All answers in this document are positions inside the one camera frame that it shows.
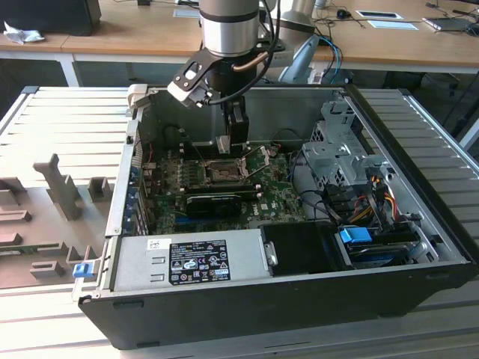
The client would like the pale blue teach pendant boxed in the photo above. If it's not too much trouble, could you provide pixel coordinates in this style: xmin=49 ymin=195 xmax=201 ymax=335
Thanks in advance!
xmin=277 ymin=34 xmax=323 ymax=84

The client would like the black computer box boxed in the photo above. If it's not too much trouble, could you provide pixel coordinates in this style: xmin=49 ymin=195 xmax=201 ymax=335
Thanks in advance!
xmin=0 ymin=0 xmax=102 ymax=37

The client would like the green motherboard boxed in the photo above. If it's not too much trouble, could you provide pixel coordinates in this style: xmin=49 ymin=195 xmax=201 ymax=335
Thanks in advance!
xmin=147 ymin=144 xmax=314 ymax=235

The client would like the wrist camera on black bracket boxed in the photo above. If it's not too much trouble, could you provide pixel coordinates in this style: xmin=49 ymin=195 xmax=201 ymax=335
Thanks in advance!
xmin=167 ymin=48 xmax=225 ymax=110

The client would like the blue plastic case latch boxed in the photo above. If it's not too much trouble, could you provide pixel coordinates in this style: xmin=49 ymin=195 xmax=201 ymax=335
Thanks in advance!
xmin=73 ymin=263 xmax=94 ymax=280

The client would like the grey parts rack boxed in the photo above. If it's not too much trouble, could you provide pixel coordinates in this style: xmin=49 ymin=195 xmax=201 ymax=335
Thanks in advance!
xmin=0 ymin=152 xmax=115 ymax=291

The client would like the wooden desk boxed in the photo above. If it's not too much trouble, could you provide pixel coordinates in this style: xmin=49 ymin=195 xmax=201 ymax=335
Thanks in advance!
xmin=0 ymin=0 xmax=479 ymax=89

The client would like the green RAM stick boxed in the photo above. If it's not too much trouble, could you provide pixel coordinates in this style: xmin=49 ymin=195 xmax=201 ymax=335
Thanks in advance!
xmin=0 ymin=242 xmax=63 ymax=259

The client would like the black plastic shroud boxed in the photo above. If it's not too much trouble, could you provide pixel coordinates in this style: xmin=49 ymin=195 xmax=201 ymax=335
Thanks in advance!
xmin=259 ymin=221 xmax=340 ymax=278

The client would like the beige plastic case latch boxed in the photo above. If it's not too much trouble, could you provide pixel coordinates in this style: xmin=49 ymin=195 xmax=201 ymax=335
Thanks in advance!
xmin=128 ymin=84 xmax=150 ymax=113

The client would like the CPU socket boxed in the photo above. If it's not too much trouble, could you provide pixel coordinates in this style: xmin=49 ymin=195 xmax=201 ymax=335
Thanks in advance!
xmin=201 ymin=157 xmax=246 ymax=185

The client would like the silver power supply with label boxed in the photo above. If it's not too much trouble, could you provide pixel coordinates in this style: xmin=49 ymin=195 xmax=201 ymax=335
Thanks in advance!
xmin=112 ymin=228 xmax=271 ymax=293

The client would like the thin black wire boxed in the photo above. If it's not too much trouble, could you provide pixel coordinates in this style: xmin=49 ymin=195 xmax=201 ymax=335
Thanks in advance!
xmin=272 ymin=128 xmax=302 ymax=149

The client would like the black and silver PC case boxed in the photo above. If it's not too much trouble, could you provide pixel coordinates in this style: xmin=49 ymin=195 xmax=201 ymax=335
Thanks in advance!
xmin=70 ymin=84 xmax=479 ymax=352

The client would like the metal wire locking lever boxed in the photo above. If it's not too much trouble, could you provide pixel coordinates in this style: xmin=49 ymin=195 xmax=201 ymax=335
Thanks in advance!
xmin=191 ymin=140 xmax=207 ymax=166

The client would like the silver perforated drive cage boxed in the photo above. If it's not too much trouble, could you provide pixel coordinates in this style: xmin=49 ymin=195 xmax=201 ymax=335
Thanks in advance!
xmin=299 ymin=99 xmax=400 ymax=210

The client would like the hard disk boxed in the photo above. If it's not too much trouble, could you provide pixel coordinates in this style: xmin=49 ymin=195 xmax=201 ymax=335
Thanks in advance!
xmin=342 ymin=233 xmax=418 ymax=269

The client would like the blue disk carrier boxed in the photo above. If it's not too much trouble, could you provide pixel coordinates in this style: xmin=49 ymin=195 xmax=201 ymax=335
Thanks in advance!
xmin=338 ymin=227 xmax=372 ymax=248

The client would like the yellow red black wire bundle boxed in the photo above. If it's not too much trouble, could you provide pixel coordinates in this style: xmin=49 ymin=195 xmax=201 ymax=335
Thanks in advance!
xmin=351 ymin=175 xmax=400 ymax=227

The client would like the grey laptop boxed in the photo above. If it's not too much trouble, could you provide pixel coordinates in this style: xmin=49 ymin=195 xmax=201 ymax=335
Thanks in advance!
xmin=421 ymin=15 xmax=473 ymax=34

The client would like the crumpled white paper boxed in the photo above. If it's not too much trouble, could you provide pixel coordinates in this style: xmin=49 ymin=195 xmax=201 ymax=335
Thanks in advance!
xmin=2 ymin=20 xmax=45 ymax=45

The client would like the black graphics card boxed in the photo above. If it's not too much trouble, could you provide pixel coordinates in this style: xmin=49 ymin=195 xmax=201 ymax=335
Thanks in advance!
xmin=180 ymin=181 xmax=261 ymax=220

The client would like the metal frame socket cover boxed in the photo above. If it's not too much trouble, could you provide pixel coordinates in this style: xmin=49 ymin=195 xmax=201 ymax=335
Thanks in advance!
xmin=239 ymin=144 xmax=278 ymax=180

